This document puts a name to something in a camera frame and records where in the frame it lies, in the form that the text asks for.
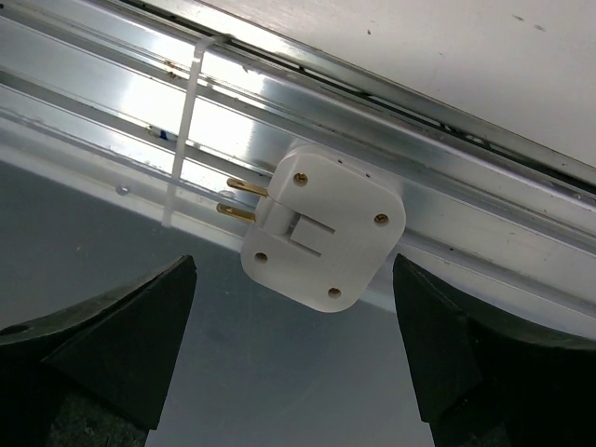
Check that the white zip tie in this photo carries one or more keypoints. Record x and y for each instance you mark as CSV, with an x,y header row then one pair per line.
x,y
186,120

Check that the aluminium front rail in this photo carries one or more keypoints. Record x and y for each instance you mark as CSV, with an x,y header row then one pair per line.
x,y
92,97

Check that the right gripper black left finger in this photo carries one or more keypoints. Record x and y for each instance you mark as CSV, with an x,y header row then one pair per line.
x,y
97,373

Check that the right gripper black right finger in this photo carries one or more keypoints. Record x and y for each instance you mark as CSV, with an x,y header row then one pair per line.
x,y
485,377

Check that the white plug adapter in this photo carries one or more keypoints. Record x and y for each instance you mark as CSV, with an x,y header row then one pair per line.
x,y
322,228

